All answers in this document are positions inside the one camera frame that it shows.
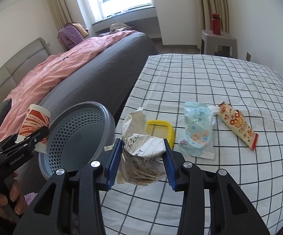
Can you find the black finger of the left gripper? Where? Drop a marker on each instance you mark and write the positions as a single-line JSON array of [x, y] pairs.
[[36, 135]]

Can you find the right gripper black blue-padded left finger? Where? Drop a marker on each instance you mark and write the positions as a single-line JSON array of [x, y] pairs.
[[66, 193]]

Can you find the red white paper cup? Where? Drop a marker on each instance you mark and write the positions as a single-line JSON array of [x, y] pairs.
[[36, 117]]

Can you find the white paper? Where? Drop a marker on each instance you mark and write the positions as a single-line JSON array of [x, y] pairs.
[[141, 158]]

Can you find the grey perforated trash basket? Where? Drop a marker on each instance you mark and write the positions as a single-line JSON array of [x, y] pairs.
[[77, 136]]

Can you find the person's left hand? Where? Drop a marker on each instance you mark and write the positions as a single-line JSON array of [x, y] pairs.
[[16, 196]]

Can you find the purple fluffy rug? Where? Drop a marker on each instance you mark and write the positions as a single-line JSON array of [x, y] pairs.
[[29, 198]]

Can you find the grey headboard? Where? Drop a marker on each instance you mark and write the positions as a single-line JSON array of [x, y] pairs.
[[16, 68]]

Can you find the pink duvet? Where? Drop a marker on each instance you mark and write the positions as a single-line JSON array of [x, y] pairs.
[[36, 85]]

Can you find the light blue wipes packet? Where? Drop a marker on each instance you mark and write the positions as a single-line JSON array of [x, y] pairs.
[[197, 140]]

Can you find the red patterned snack wrapper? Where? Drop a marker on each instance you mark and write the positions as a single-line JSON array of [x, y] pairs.
[[236, 122]]

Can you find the yellow plastic lid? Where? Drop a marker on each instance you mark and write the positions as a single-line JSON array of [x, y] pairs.
[[161, 129]]

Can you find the grey bed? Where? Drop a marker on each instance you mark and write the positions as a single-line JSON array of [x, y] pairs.
[[108, 78]]

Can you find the purple backpack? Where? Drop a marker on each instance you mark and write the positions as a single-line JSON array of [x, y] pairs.
[[71, 35]]

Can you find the white black checked bedsheet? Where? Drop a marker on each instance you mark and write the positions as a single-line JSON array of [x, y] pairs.
[[165, 84]]

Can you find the beige left curtain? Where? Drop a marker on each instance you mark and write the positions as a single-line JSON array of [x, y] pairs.
[[59, 13]]

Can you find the beige curtain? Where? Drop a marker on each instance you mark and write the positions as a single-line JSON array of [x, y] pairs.
[[205, 8], [59, 13]]

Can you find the clothes on window sill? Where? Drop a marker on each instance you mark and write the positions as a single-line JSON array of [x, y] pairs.
[[118, 27]]

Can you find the grey plastic stool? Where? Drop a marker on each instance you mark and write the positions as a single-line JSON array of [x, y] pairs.
[[209, 41]]

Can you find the red water bottle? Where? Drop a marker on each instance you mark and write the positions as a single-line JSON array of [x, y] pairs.
[[216, 23]]

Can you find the beige right curtain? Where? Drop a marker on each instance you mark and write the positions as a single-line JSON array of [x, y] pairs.
[[205, 8]]

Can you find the wall socket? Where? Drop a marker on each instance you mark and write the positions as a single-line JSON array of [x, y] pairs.
[[248, 57]]

